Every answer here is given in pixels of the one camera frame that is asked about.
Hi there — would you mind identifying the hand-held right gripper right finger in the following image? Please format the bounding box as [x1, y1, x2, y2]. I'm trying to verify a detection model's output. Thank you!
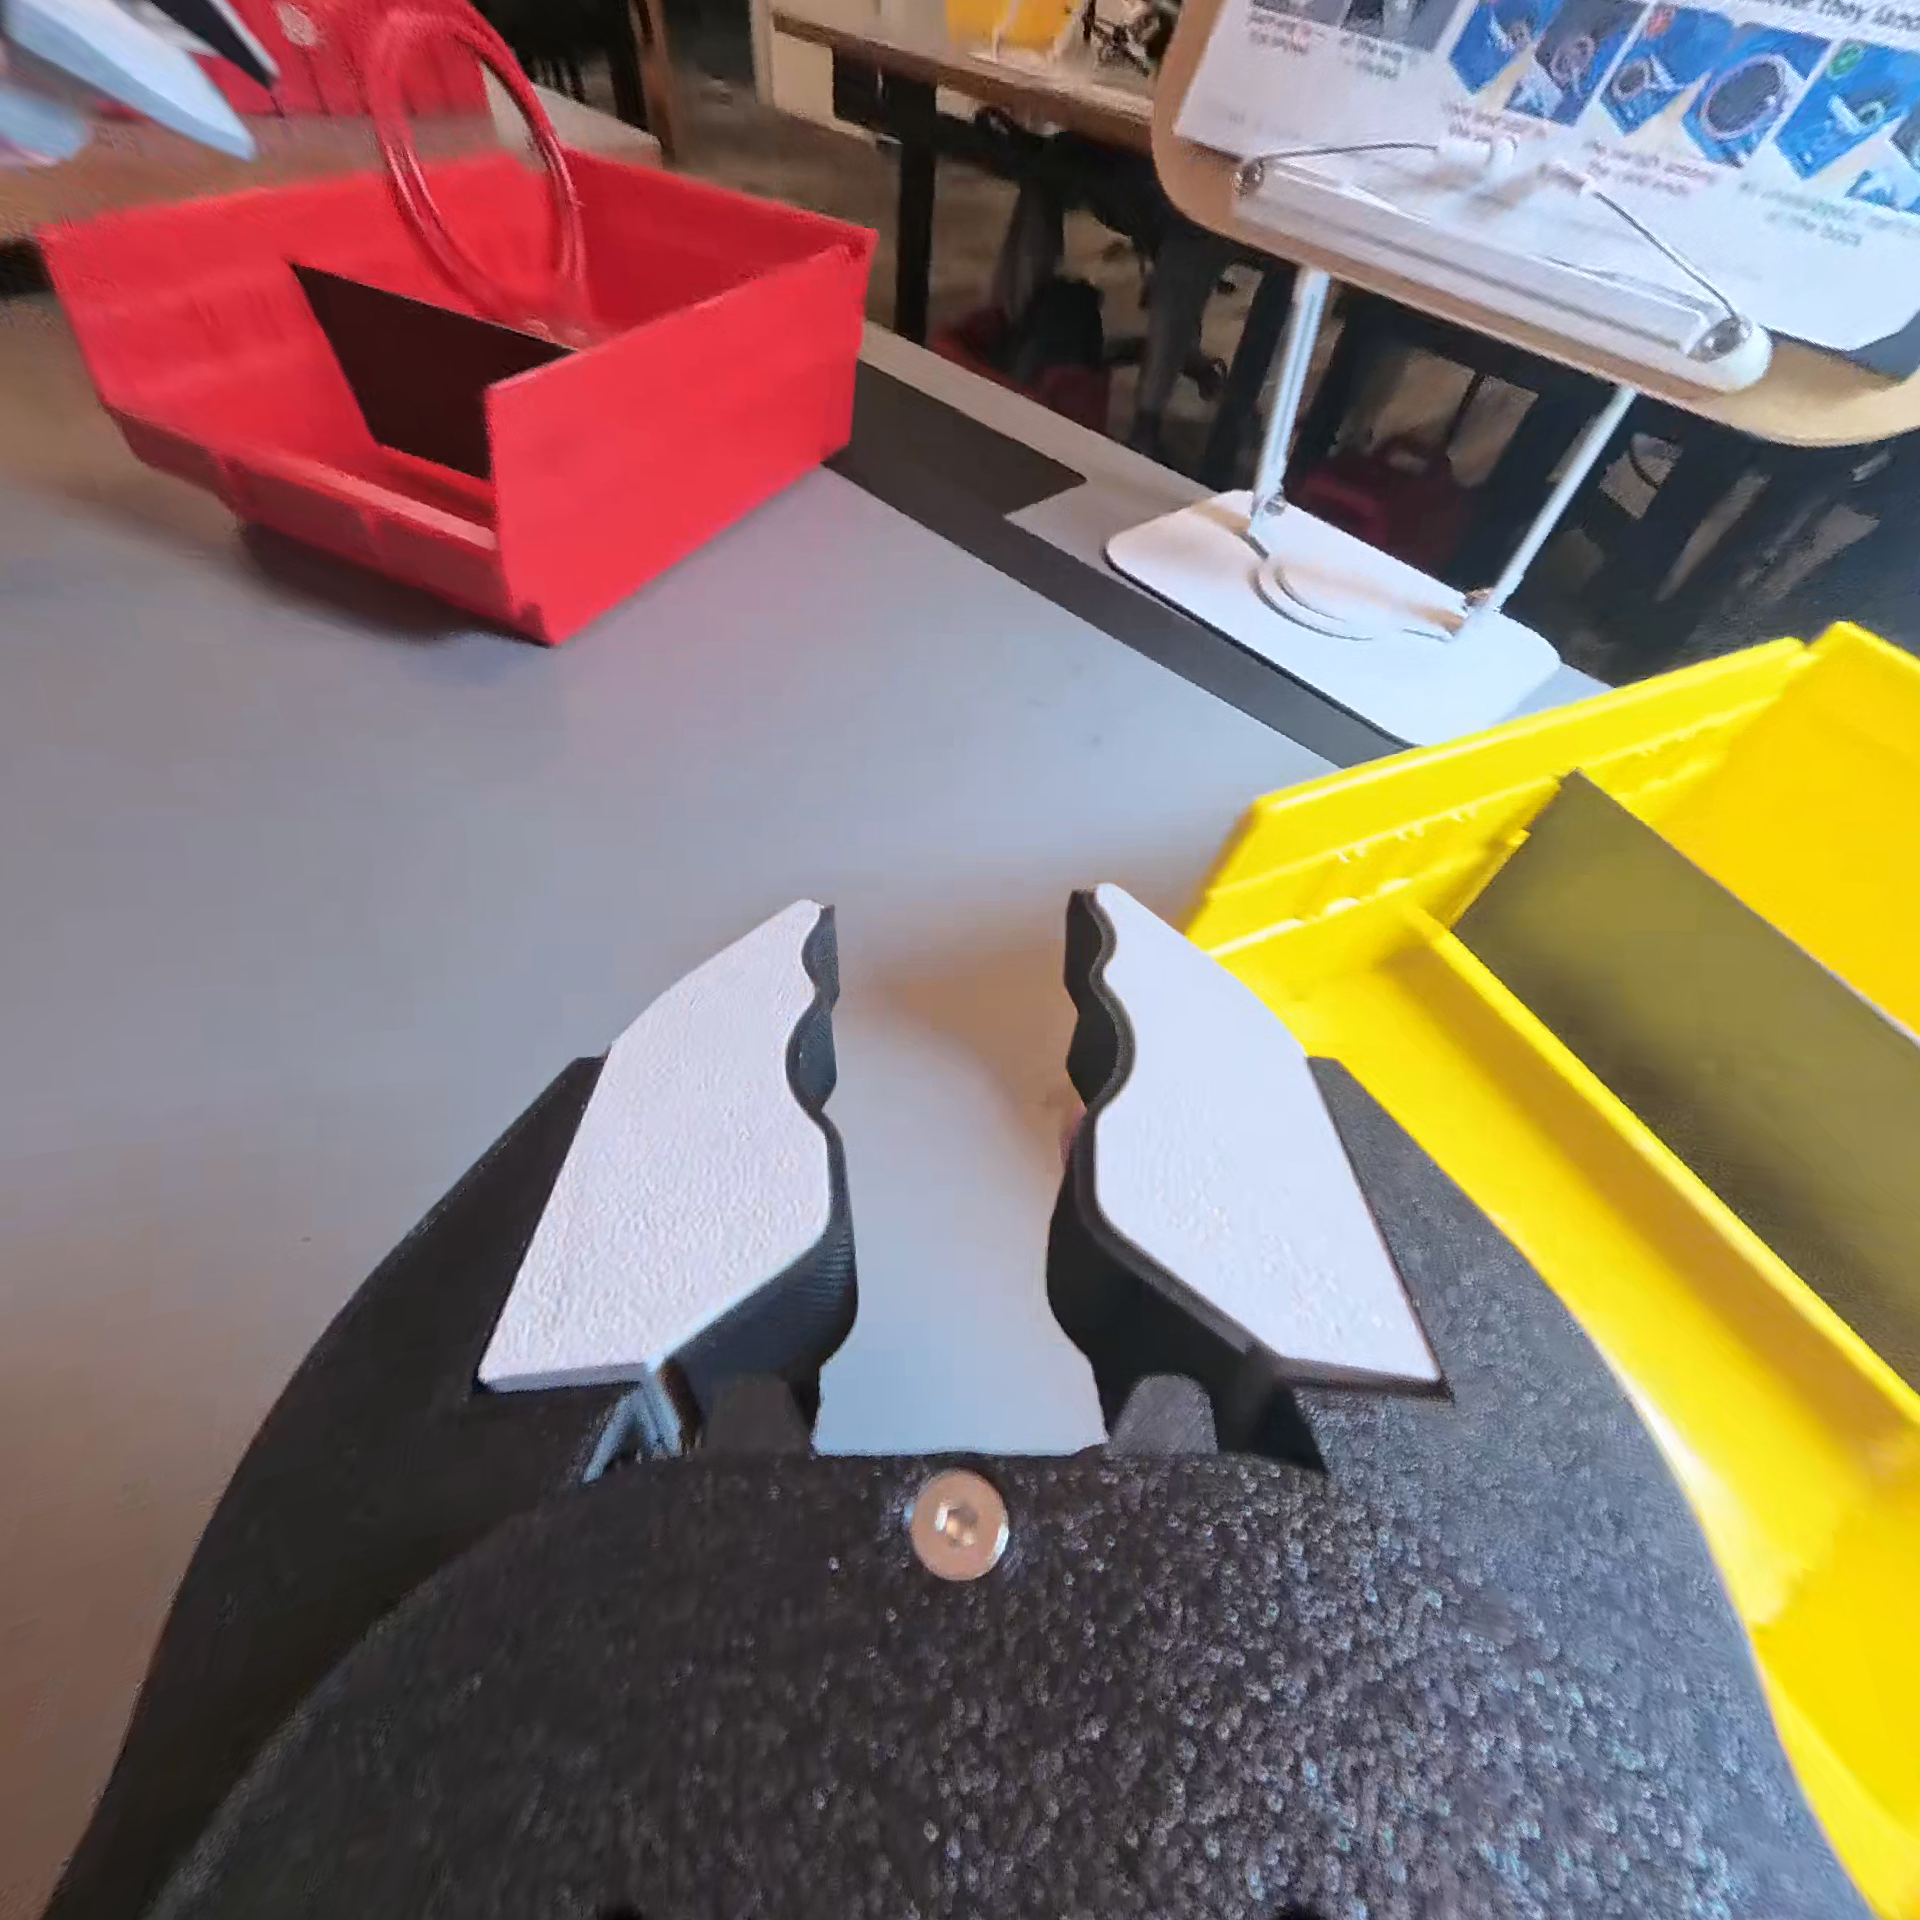
[1047, 883, 1445, 1471]

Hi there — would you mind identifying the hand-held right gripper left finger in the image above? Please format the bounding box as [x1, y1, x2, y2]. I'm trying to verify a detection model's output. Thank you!
[478, 900, 859, 1480]

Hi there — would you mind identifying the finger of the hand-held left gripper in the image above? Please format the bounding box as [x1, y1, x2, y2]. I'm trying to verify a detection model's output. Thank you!
[0, 0, 260, 166]
[146, 0, 283, 89]

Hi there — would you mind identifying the yellow plastic bin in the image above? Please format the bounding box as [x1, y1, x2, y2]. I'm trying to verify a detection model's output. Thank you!
[1181, 622, 1920, 1920]

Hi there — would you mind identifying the red ethernet cable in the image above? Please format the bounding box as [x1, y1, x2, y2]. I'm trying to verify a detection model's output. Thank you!
[357, 0, 599, 351]

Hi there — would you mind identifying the red plastic bin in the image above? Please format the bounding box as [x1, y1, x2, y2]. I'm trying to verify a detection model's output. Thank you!
[36, 142, 881, 647]

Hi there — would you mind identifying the black bin divider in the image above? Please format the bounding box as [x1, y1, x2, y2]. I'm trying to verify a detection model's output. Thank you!
[1452, 774, 1920, 1361]
[289, 263, 575, 484]

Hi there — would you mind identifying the printed instruction sheet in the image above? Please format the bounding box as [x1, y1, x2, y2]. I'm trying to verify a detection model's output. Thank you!
[1177, 0, 1920, 355]

